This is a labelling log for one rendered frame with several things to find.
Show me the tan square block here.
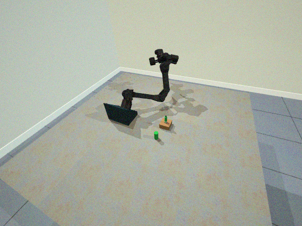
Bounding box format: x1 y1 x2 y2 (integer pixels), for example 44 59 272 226
159 118 172 130

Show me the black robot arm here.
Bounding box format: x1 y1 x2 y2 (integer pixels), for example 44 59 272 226
120 49 179 110

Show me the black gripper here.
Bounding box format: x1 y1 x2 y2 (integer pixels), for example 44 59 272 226
149 55 164 66

